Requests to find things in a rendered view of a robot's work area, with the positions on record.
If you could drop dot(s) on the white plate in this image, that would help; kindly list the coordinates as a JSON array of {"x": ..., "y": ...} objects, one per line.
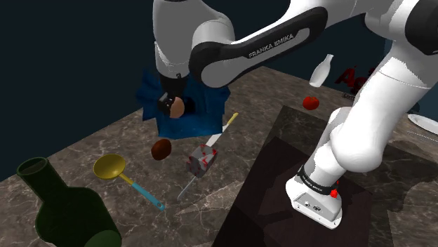
[{"x": 426, "y": 122}]

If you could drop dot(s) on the dark green bottle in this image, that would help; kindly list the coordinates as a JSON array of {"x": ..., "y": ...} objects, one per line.
[{"x": 72, "y": 212}]

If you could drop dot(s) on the brown egg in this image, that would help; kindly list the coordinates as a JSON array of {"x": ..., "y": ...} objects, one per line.
[{"x": 161, "y": 149}]

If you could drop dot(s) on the grey metal utensil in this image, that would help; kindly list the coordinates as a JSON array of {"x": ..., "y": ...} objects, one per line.
[{"x": 186, "y": 188}]

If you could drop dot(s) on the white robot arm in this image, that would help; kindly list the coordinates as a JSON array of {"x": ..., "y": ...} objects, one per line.
[{"x": 373, "y": 102}]

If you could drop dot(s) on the grey cube with red marks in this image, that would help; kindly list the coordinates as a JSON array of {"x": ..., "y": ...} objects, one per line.
[{"x": 201, "y": 160}]

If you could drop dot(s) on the red tomato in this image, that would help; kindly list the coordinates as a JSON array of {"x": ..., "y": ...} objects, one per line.
[{"x": 310, "y": 103}]

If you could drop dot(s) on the white bottle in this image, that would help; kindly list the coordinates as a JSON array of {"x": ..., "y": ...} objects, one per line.
[{"x": 321, "y": 73}]

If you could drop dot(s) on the dark box with red print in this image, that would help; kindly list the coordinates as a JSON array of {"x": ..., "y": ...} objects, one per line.
[{"x": 350, "y": 79}]

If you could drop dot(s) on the blue cloth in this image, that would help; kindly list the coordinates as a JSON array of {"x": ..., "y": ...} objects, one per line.
[{"x": 202, "y": 119}]

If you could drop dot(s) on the tan egg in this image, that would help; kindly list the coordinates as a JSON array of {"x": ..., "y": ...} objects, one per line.
[{"x": 177, "y": 107}]

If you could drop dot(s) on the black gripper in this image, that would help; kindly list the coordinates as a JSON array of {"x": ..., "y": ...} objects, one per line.
[{"x": 174, "y": 86}]

